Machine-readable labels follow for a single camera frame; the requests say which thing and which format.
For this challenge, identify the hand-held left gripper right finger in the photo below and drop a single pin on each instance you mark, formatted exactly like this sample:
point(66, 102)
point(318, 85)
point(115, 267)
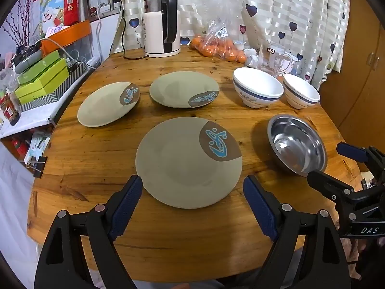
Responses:
point(260, 210)

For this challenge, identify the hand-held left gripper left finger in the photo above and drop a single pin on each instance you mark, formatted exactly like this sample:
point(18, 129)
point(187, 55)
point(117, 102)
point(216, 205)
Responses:
point(126, 207)

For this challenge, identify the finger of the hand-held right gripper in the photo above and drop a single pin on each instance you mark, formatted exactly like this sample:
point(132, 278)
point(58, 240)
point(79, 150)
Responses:
point(327, 186)
point(350, 151)

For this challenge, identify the stainless steel bowl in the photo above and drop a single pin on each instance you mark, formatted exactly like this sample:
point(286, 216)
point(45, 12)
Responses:
point(294, 144)

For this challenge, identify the beige plate with fish print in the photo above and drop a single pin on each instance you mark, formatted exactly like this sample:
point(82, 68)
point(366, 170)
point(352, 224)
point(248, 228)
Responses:
point(102, 105)
point(180, 171)
point(177, 90)

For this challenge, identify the small white blue-striped bowl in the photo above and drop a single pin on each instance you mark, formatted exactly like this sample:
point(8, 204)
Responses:
point(300, 88)

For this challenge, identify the large white blue-striped bowl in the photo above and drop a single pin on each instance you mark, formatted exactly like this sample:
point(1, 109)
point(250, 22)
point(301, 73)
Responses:
point(258, 84)

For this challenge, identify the wooden cabinet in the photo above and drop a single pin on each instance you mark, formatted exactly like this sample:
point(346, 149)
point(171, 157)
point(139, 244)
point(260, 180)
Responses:
point(361, 96)

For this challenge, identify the black binder clip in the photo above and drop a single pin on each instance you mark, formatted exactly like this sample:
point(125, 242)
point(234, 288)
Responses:
point(39, 168)

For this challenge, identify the small white and green box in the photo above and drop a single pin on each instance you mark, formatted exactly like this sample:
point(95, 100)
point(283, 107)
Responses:
point(37, 144)

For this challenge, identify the glass measuring cup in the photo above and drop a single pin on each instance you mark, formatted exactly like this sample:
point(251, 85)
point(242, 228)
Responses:
point(272, 60)

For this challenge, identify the white shelf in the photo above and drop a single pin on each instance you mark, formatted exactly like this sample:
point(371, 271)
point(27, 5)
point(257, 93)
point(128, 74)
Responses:
point(30, 123)

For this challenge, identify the zigzag patterned box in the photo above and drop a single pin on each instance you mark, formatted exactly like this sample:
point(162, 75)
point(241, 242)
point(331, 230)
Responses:
point(51, 99)

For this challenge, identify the white heart-print curtain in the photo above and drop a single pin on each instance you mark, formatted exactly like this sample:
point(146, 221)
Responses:
point(300, 12)

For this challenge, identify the glass jar with red label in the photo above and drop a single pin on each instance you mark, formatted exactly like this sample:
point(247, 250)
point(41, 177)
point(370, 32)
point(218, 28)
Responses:
point(9, 110)

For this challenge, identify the plastic bag of oranges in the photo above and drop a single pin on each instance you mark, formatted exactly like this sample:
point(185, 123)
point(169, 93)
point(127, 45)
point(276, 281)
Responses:
point(216, 46)

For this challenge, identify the grey remote control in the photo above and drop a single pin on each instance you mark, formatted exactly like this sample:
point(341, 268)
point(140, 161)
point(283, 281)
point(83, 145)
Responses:
point(30, 60)

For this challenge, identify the white and black electric kettle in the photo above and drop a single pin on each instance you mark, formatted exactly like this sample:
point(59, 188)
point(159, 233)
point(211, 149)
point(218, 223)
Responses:
point(153, 33)

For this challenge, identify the orange box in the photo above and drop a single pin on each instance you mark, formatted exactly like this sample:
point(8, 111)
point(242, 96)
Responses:
point(72, 31)

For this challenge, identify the red packet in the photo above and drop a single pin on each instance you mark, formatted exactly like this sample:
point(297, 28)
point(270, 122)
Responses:
point(72, 3)

